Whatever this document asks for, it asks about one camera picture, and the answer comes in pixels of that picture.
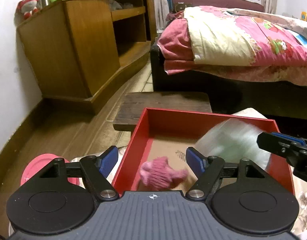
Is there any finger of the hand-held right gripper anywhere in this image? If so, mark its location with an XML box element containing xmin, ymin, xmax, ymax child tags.
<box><xmin>257</xmin><ymin>131</ymin><xmax>307</xmax><ymax>161</ymax></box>
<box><xmin>286</xmin><ymin>149</ymin><xmax>307</xmax><ymax>186</ymax></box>

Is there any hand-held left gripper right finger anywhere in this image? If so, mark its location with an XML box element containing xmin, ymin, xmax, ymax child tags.
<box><xmin>185</xmin><ymin>147</ymin><xmax>267</xmax><ymax>200</ymax></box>

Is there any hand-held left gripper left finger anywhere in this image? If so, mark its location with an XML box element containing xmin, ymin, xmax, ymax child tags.
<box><xmin>40</xmin><ymin>146</ymin><xmax>119</xmax><ymax>201</ymax></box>

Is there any pink knitted hat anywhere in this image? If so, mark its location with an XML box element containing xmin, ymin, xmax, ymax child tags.
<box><xmin>139</xmin><ymin>156</ymin><xmax>189</xmax><ymax>191</ymax></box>

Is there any pale green soft cloth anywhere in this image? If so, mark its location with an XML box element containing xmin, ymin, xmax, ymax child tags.
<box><xmin>194</xmin><ymin>118</ymin><xmax>272</xmax><ymax>176</ymax></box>

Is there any red cardboard box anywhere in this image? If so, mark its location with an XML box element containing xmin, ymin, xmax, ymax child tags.
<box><xmin>111</xmin><ymin>107</ymin><xmax>294</xmax><ymax>196</ymax></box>

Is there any dark wooden low stool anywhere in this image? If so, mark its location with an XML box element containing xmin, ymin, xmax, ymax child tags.
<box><xmin>113</xmin><ymin>92</ymin><xmax>213</xmax><ymax>132</ymax></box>

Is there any bed with pink quilt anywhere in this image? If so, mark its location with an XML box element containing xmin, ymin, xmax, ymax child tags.
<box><xmin>150</xmin><ymin>42</ymin><xmax>307</xmax><ymax>121</ymax></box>

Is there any pink round lid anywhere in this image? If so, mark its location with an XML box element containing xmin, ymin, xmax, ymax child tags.
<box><xmin>20</xmin><ymin>154</ymin><xmax>84</xmax><ymax>188</ymax></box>

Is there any pink bed sheet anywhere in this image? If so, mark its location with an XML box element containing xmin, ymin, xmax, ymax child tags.
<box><xmin>157</xmin><ymin>18</ymin><xmax>307</xmax><ymax>87</ymax></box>

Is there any pink floral quilt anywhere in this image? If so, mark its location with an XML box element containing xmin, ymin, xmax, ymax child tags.
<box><xmin>183</xmin><ymin>6</ymin><xmax>307</xmax><ymax>67</ymax></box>

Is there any wooden cabinet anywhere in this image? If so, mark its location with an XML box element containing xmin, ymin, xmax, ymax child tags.
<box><xmin>16</xmin><ymin>0</ymin><xmax>158</xmax><ymax>116</ymax></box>

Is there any maroon headboard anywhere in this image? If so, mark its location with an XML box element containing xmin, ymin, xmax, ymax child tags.
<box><xmin>170</xmin><ymin>0</ymin><xmax>265</xmax><ymax>13</ymax></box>

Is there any red white plush toy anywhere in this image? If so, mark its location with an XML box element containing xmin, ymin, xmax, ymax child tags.
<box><xmin>17</xmin><ymin>0</ymin><xmax>40</xmax><ymax>20</ymax></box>

